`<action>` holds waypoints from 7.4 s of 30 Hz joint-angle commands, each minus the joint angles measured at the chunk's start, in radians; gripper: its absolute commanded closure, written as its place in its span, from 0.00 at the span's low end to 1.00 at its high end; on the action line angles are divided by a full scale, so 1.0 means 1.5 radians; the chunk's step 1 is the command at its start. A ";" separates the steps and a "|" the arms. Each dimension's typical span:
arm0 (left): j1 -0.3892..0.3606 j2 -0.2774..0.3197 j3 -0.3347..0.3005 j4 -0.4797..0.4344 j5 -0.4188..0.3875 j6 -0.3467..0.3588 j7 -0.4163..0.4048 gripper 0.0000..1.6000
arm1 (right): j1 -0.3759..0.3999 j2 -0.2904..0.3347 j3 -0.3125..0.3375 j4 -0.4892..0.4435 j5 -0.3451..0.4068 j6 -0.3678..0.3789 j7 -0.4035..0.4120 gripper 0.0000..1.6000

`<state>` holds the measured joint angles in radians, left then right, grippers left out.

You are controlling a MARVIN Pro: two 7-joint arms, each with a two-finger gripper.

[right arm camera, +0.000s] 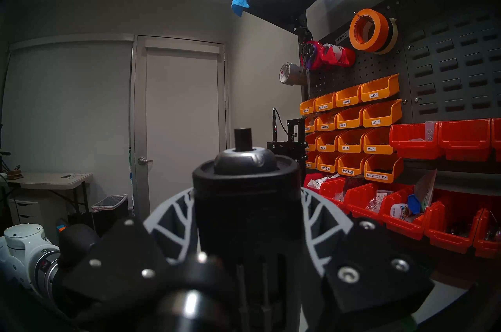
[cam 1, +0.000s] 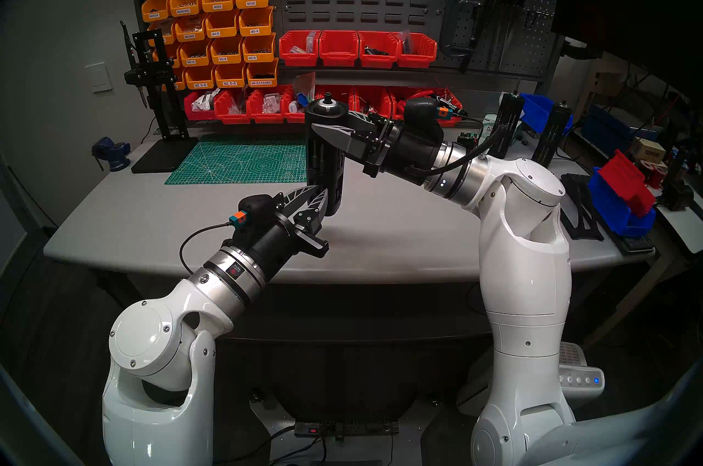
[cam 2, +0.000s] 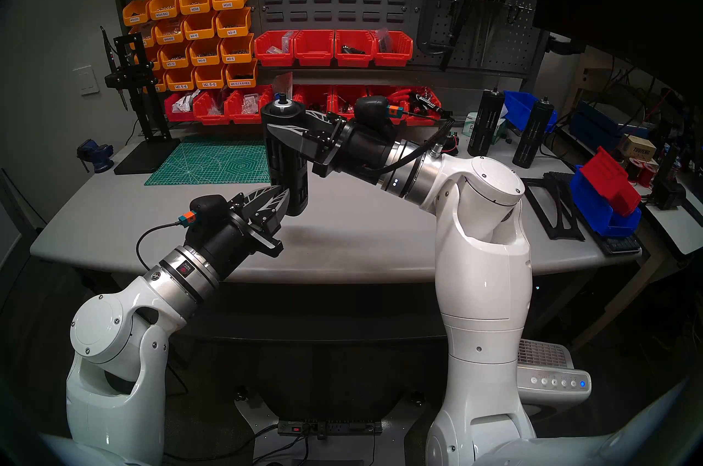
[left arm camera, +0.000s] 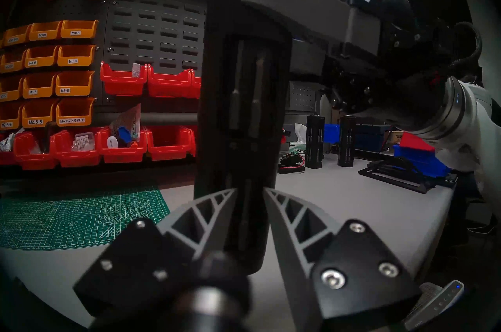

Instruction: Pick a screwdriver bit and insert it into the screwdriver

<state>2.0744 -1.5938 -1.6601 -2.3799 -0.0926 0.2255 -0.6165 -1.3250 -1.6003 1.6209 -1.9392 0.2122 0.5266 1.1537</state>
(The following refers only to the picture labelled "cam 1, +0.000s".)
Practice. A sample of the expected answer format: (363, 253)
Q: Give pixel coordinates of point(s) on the black electric screwdriver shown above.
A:
(325, 163)
(505, 113)
(551, 138)

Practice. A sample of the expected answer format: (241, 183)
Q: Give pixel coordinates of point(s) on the dark blue crate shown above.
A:
(604, 129)

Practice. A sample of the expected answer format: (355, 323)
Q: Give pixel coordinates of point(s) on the orange bin labelled M3-12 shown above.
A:
(195, 61)

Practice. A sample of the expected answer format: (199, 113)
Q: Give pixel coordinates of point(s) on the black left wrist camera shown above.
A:
(258, 207)

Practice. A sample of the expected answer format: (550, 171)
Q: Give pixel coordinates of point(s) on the blue stacking bin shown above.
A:
(615, 209)

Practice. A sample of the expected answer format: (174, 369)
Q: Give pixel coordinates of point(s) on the grey C-clamp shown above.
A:
(446, 28)

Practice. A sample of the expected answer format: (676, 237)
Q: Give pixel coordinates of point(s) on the red stacking bin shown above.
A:
(626, 179)

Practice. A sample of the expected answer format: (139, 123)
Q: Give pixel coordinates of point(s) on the black bench device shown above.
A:
(678, 195)

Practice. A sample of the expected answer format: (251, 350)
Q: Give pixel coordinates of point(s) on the orange bin labelled M3-6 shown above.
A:
(258, 56)

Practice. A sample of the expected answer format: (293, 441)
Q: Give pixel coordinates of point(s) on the clear labelled parts packet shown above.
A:
(271, 104)

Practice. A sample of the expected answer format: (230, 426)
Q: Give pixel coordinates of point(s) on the black metal stand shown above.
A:
(165, 157)

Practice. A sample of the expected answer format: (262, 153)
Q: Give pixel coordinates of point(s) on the orange bin labelled M3X5X4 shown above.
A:
(156, 15)

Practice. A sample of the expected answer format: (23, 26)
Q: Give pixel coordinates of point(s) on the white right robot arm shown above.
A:
(522, 278)

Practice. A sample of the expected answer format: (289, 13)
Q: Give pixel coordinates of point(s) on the orange bin labelled M3-4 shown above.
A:
(255, 29)

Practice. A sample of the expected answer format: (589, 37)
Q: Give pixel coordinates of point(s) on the orange bin labelled M2.5-6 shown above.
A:
(200, 84)

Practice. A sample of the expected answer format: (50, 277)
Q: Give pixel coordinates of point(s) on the small cardboard box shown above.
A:
(651, 149)

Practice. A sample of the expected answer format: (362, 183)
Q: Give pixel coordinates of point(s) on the green white tissue box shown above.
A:
(484, 129)

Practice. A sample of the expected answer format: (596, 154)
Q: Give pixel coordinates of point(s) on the clear plastic parts bag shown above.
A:
(407, 40)
(312, 41)

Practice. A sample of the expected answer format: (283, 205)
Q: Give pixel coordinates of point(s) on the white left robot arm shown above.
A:
(159, 415)

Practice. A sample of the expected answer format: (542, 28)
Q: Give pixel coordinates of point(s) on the white wall switch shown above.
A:
(99, 78)

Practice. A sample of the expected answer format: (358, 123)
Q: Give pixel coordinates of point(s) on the orange screw bin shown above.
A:
(176, 59)
(171, 38)
(180, 83)

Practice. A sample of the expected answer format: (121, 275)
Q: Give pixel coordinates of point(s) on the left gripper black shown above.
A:
(263, 248)

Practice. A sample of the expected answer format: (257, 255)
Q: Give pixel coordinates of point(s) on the red storage bin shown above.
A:
(233, 119)
(379, 61)
(199, 116)
(266, 118)
(373, 98)
(350, 96)
(339, 60)
(294, 118)
(299, 60)
(456, 122)
(417, 61)
(396, 102)

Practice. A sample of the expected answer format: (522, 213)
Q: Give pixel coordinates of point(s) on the small blue vise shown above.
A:
(111, 153)

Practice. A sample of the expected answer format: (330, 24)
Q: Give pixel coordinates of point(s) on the flat black metal frame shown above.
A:
(587, 237)

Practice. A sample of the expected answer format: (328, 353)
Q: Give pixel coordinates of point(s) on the white crumpled plastic bag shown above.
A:
(206, 100)

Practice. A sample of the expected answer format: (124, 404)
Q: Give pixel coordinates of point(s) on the black power strip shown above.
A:
(351, 427)

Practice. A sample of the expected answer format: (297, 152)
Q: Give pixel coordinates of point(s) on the orange bin labelled M3-8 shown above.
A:
(226, 59)

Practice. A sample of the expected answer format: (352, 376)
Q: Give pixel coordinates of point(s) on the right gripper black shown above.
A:
(412, 152)

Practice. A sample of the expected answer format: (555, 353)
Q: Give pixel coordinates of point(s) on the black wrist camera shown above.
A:
(420, 111)
(258, 207)

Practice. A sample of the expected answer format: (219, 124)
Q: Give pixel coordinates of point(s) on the silver foil packet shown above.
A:
(305, 85)

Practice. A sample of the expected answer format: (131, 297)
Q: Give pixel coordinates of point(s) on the black and red tool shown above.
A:
(453, 105)

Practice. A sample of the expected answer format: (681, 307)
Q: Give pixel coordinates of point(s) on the orange bin labelled M2.5-5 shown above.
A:
(230, 82)

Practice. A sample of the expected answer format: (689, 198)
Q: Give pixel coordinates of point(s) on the white bottle blue cap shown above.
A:
(294, 107)

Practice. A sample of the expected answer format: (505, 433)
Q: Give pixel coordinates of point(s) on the orange bin labelled M3X8 BAD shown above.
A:
(185, 9)

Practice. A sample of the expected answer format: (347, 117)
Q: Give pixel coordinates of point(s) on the black keyboard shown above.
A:
(637, 246)

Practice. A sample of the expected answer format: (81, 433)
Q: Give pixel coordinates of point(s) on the orange bin labelled M4X4X6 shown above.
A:
(190, 35)

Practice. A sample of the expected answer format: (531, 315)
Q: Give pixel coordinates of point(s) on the orange bin labelled M4-6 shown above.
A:
(222, 31)

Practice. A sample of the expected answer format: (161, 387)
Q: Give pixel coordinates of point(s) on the open blue plastic bin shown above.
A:
(537, 111)

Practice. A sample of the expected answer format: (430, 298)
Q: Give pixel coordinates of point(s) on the orange bin labelled M4-0.7X6 HEX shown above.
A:
(262, 80)

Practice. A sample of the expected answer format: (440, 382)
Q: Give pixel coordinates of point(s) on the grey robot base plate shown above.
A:
(277, 429)

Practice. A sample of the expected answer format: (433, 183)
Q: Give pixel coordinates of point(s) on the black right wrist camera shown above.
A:
(420, 111)

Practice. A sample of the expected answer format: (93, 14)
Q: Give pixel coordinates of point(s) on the green cutting mat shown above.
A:
(236, 163)

